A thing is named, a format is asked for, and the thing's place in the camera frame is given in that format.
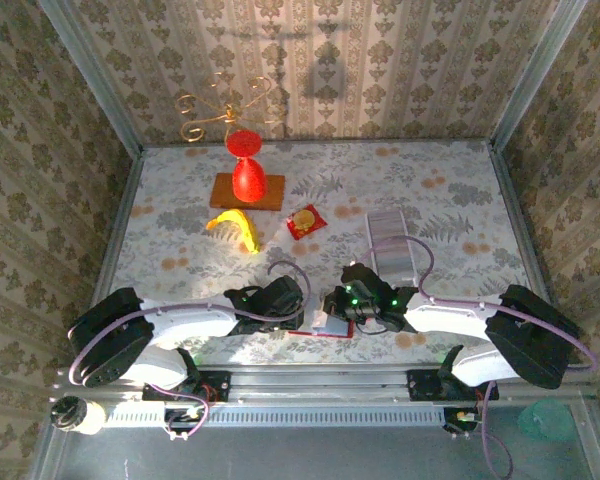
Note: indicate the red leather card holder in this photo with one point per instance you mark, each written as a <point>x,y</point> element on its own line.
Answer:
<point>337,331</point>

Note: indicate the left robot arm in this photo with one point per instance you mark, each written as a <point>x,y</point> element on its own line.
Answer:
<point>190,320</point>

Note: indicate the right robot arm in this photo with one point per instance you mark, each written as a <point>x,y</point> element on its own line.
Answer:
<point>450,320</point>

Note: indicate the white card rack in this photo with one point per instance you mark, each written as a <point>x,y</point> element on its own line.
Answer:
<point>392,240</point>

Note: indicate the red snack packet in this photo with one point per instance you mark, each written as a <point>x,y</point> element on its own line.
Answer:
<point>305,222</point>

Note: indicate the yellow banana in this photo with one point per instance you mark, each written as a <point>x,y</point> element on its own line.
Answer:
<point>250,232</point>

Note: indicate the small controller board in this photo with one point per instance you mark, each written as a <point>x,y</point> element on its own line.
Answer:
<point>185,417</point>
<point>460,419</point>

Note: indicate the brown wooden board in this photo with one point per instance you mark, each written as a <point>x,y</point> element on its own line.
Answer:
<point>222,195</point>

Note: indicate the red goblet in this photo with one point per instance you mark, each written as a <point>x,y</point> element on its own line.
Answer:
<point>249,182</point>

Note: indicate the green glass cup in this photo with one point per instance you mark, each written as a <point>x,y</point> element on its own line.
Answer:
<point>545,420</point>

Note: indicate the aluminium frame rail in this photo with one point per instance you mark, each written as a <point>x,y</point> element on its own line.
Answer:
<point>320,382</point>

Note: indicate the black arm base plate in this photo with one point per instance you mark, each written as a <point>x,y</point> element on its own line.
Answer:
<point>425,385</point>
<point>220,387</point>

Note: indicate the aluminium frame post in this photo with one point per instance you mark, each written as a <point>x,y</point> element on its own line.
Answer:
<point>535,75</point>
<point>95,80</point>

